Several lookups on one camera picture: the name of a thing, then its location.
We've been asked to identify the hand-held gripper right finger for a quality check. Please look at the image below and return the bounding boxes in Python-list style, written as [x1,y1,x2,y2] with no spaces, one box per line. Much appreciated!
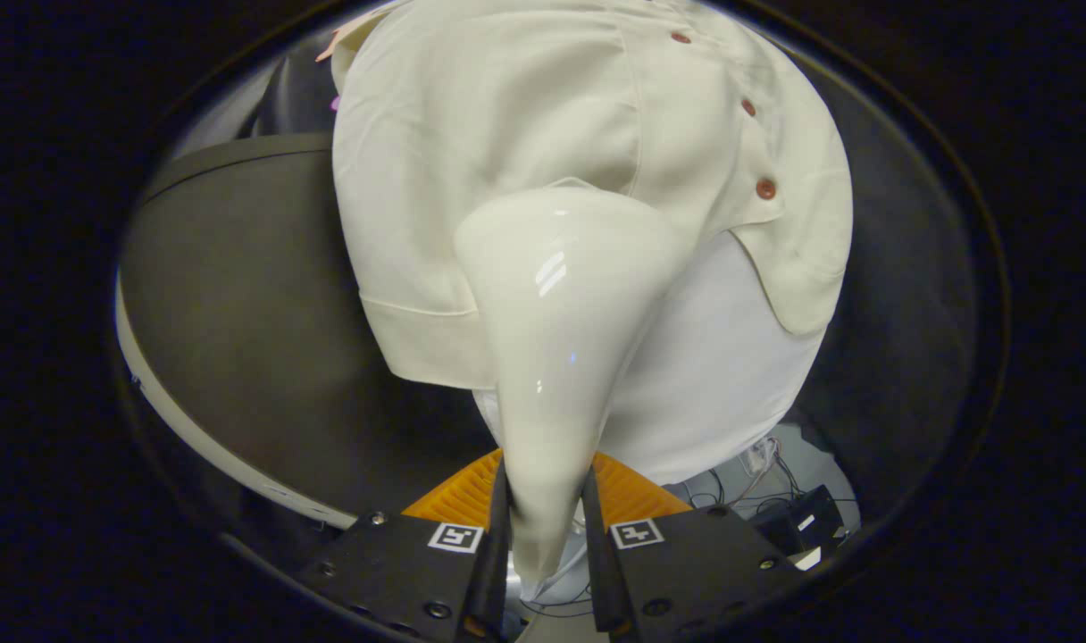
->
[581,451,807,639]

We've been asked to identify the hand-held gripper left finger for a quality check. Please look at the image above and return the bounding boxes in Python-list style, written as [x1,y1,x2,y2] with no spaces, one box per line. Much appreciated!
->
[295,448,514,643]

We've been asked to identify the white garment steamer head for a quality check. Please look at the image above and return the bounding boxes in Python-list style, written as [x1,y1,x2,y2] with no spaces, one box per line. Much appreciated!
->
[454,186,687,586]

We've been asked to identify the cream button-up shirt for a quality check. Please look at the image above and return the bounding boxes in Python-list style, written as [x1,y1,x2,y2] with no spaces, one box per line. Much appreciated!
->
[329,0,855,389]

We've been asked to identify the black electronic box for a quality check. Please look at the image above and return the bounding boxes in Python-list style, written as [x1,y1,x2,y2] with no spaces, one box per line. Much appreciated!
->
[757,485,843,559]

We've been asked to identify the white cloth panel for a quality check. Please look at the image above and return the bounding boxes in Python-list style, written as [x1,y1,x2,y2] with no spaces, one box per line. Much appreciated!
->
[472,230,825,488]

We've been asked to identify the grey cabinet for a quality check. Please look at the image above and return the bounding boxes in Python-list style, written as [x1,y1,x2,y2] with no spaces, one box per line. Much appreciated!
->
[114,132,499,530]

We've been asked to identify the black backdrop cloth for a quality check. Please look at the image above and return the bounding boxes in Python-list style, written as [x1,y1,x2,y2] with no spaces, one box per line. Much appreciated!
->
[177,36,986,546]

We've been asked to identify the thin black cables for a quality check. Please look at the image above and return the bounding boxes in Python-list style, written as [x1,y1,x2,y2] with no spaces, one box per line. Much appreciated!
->
[681,436,861,537]

